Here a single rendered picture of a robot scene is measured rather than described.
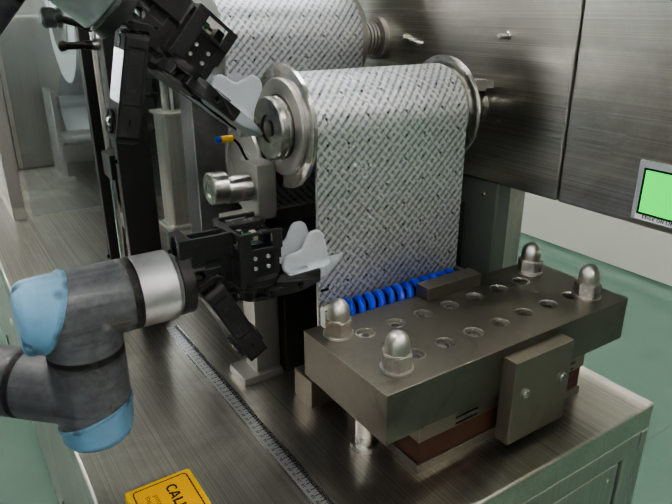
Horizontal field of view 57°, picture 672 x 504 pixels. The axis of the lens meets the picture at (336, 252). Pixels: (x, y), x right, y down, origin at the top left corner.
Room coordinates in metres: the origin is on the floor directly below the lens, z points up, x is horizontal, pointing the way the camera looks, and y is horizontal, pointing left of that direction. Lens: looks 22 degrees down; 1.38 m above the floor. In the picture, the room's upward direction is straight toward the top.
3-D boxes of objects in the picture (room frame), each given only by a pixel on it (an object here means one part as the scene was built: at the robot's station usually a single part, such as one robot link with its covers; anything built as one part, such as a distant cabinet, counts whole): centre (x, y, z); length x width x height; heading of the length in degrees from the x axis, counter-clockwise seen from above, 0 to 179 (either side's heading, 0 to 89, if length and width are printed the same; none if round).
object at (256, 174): (0.75, 0.11, 1.05); 0.06 x 0.05 x 0.31; 124
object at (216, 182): (0.73, 0.15, 1.18); 0.04 x 0.02 x 0.04; 34
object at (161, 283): (0.59, 0.19, 1.11); 0.08 x 0.05 x 0.08; 34
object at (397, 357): (0.56, -0.06, 1.05); 0.04 x 0.04 x 0.04
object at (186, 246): (0.63, 0.12, 1.12); 0.12 x 0.08 x 0.09; 124
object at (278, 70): (0.75, 0.06, 1.25); 0.15 x 0.01 x 0.15; 34
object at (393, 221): (0.76, -0.07, 1.11); 0.23 x 0.01 x 0.18; 124
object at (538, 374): (0.62, -0.24, 0.96); 0.10 x 0.03 x 0.11; 124
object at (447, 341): (0.69, -0.17, 1.00); 0.40 x 0.16 x 0.06; 124
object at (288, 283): (0.65, 0.06, 1.09); 0.09 x 0.05 x 0.02; 122
